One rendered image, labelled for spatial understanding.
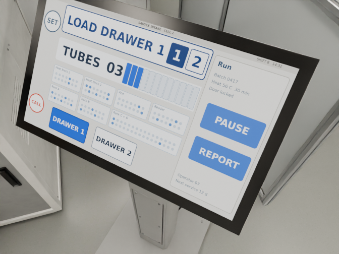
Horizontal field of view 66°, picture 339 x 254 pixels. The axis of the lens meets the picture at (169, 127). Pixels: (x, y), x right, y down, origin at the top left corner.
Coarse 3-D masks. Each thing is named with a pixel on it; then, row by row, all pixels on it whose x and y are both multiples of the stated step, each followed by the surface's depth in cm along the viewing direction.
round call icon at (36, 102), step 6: (30, 90) 55; (30, 96) 55; (36, 96) 55; (42, 96) 54; (30, 102) 55; (36, 102) 55; (42, 102) 54; (30, 108) 55; (36, 108) 55; (42, 108) 54; (42, 114) 55
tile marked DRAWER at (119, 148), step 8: (96, 128) 51; (96, 136) 51; (104, 136) 50; (112, 136) 50; (120, 136) 49; (96, 144) 51; (104, 144) 51; (112, 144) 50; (120, 144) 50; (128, 144) 49; (136, 144) 48; (104, 152) 51; (112, 152) 50; (120, 152) 50; (128, 152) 49; (120, 160) 50; (128, 160) 49
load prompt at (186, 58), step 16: (64, 16) 50; (80, 16) 48; (96, 16) 47; (64, 32) 50; (80, 32) 49; (96, 32) 48; (112, 32) 47; (128, 32) 46; (144, 32) 45; (112, 48) 47; (128, 48) 46; (144, 48) 45; (160, 48) 44; (176, 48) 43; (192, 48) 43; (208, 48) 42; (160, 64) 45; (176, 64) 44; (192, 64) 43; (208, 64) 42
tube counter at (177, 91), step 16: (112, 64) 48; (128, 64) 47; (112, 80) 48; (128, 80) 47; (144, 80) 46; (160, 80) 45; (176, 80) 44; (160, 96) 46; (176, 96) 45; (192, 96) 44
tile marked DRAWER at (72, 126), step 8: (56, 112) 53; (64, 112) 53; (56, 120) 54; (64, 120) 53; (72, 120) 52; (80, 120) 52; (56, 128) 54; (64, 128) 53; (72, 128) 53; (80, 128) 52; (88, 128) 51; (72, 136) 53; (80, 136) 52
